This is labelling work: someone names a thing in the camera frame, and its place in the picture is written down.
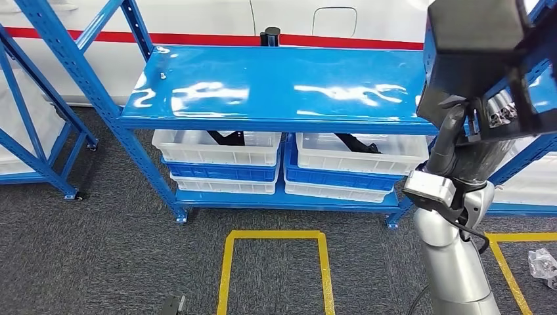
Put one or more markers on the blue plastic bin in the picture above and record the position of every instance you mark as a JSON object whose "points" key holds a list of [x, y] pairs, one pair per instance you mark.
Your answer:
{"points": [[217, 173], [339, 178]]}

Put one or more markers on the black stanchion post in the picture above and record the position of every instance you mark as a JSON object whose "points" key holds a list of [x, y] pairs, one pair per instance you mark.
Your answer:
{"points": [[270, 37]]}

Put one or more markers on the crumpled clear plastic wrapper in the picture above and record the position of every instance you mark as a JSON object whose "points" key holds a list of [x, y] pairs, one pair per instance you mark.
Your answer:
{"points": [[541, 263]]}

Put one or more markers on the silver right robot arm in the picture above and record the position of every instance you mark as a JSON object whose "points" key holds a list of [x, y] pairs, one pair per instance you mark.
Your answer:
{"points": [[448, 269]]}

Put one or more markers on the black plastic plate bracket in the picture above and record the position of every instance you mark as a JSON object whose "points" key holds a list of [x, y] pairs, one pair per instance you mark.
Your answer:
{"points": [[474, 26]]}

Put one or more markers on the red barrier belt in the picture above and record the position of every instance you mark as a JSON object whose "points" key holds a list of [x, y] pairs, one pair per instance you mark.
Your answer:
{"points": [[196, 39]]}

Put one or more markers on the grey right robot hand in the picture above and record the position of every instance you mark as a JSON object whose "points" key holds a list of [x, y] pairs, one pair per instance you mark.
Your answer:
{"points": [[478, 163]]}

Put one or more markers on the black plastic part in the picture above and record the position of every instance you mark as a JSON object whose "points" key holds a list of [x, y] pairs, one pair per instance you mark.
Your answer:
{"points": [[226, 139], [357, 143]]}

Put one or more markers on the yellow floor tape square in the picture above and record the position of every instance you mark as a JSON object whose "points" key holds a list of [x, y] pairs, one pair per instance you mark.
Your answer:
{"points": [[507, 274], [224, 278]]}

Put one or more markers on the white car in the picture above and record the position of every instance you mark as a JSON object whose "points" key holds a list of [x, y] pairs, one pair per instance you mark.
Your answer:
{"points": [[196, 17]]}

